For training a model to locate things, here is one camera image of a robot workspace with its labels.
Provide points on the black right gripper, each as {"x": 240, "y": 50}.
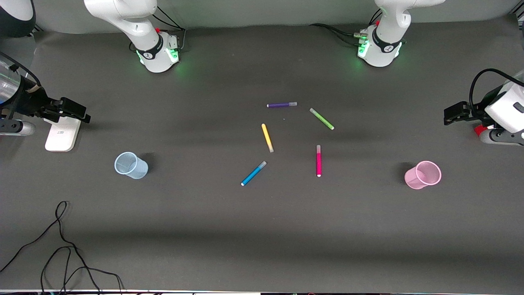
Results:
{"x": 29, "y": 100}

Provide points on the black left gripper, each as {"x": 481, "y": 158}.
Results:
{"x": 475, "y": 110}

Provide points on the pink marker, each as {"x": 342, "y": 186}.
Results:
{"x": 319, "y": 164}

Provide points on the blue marker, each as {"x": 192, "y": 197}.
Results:
{"x": 254, "y": 173}

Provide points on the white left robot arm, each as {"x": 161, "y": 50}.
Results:
{"x": 382, "y": 49}

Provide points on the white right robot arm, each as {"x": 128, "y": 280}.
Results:
{"x": 151, "y": 45}

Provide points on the white stand with base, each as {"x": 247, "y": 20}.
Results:
{"x": 61, "y": 135}

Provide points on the rubik's cube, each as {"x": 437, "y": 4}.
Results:
{"x": 481, "y": 130}

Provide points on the translucent pink cup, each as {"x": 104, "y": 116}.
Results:
{"x": 413, "y": 178}

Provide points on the translucent blue cup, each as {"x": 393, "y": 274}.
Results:
{"x": 139, "y": 170}

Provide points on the green marker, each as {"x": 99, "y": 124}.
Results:
{"x": 321, "y": 119}

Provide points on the purple marker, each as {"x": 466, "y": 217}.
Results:
{"x": 280, "y": 105}

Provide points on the yellow marker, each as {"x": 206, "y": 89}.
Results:
{"x": 267, "y": 138}

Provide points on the dark grey table mat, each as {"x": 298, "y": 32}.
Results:
{"x": 262, "y": 229}

